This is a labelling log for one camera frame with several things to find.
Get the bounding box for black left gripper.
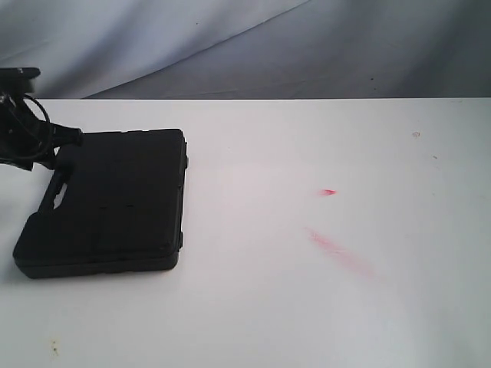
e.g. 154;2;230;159
1;92;83;171

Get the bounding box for black plastic tool case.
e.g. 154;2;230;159
13;129;188;279

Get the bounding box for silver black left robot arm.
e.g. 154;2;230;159
1;67;83;171

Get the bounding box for white backdrop cloth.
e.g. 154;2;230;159
1;1;490;99

